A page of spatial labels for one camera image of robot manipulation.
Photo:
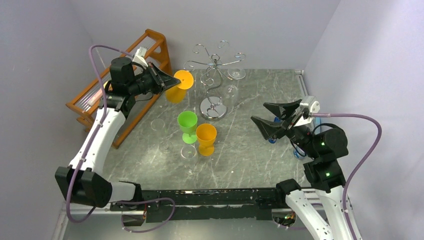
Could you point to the clear wine glass handled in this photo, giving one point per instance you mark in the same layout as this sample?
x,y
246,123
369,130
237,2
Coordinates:
x,y
231,91

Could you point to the yellow pink highlighter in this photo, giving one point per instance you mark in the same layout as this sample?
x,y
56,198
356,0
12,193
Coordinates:
x,y
98,94

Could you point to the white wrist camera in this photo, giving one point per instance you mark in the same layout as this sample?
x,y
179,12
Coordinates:
x,y
139,58
303,115

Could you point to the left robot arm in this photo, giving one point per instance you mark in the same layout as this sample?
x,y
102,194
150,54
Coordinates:
x,y
81,181

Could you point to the clear wine glass left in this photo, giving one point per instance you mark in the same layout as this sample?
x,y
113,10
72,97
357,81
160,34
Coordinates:
x,y
161,132

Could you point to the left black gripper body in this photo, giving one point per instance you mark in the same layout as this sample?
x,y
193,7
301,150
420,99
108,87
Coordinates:
x,y
150,81

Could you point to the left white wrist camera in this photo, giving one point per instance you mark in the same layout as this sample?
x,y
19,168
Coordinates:
x,y
139,58

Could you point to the black base frame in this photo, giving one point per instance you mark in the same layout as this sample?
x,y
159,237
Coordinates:
x,y
206,204

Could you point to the clear wine glass front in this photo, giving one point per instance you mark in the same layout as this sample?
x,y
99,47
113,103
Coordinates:
x,y
189,158

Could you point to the blue white bottle cap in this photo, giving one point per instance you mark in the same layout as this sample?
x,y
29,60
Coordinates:
x,y
299,154

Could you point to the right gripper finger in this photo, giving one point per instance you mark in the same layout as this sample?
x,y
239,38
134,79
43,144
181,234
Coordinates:
x,y
282,110
270,129

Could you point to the orange goblet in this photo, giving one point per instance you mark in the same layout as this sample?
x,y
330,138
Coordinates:
x,y
206,135
177,93

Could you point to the green plastic goblet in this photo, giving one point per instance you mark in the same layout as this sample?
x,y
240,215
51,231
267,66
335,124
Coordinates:
x,y
188,122

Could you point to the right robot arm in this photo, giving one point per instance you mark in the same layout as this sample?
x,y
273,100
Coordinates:
x,y
323,172

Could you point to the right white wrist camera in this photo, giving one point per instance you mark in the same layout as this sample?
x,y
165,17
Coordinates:
x,y
303,115

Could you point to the silver wire glass rack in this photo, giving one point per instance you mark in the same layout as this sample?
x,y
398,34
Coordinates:
x,y
212,107

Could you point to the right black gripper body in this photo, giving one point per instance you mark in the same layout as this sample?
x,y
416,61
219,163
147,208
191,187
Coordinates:
x,y
284,122

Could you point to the orange wooden shelf rack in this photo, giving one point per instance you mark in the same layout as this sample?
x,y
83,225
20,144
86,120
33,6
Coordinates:
x,y
86,103

